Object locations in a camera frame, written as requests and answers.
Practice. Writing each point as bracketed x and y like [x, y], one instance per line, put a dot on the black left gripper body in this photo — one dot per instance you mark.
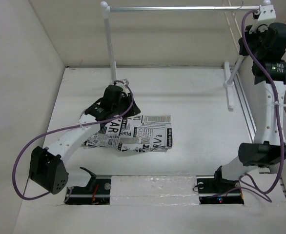
[125, 104]

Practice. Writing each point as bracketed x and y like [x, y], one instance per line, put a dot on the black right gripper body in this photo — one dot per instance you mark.
[253, 42]

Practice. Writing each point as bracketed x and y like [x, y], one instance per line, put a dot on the newspaper print trousers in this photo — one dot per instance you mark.
[140, 133]

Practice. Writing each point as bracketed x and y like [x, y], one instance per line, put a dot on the beige wire clothes hanger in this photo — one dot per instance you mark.
[234, 24]

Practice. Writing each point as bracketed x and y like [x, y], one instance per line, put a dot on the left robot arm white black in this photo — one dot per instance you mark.
[47, 165]

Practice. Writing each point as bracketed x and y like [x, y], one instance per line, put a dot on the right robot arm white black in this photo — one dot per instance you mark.
[267, 46]

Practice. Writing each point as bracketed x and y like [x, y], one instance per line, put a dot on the white clothes rack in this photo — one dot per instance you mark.
[186, 35]

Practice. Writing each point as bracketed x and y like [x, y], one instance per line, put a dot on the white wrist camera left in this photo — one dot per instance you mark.
[123, 84]

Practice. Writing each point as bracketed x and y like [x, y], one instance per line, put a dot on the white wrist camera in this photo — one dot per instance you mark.
[266, 17]
[123, 84]

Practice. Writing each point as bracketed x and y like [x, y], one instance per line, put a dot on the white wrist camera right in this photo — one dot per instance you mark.
[266, 17]

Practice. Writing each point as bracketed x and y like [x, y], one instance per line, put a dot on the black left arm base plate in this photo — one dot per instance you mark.
[98, 194]

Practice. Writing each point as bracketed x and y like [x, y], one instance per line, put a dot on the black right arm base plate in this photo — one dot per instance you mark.
[212, 192]

